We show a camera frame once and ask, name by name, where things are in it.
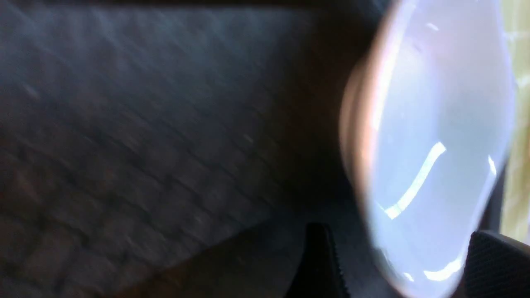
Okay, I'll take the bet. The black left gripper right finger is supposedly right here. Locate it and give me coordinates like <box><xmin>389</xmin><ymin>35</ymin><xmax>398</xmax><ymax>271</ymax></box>
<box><xmin>464</xmin><ymin>231</ymin><xmax>530</xmax><ymax>298</ymax></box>

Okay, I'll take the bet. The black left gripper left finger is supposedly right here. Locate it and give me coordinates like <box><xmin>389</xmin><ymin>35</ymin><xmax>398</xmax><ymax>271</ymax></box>
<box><xmin>286</xmin><ymin>222</ymin><xmax>351</xmax><ymax>298</ymax></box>

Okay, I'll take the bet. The white small dish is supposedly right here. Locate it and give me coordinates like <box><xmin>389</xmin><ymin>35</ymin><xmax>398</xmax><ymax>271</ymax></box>
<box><xmin>339</xmin><ymin>0</ymin><xmax>516</xmax><ymax>298</ymax></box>

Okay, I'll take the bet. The black serving tray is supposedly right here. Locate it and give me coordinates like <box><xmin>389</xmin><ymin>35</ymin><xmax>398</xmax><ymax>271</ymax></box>
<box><xmin>1</xmin><ymin>0</ymin><xmax>399</xmax><ymax>298</ymax></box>

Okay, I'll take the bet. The green checked tablecloth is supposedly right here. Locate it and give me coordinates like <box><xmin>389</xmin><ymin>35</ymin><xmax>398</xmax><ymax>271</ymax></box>
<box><xmin>500</xmin><ymin>0</ymin><xmax>530</xmax><ymax>245</ymax></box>

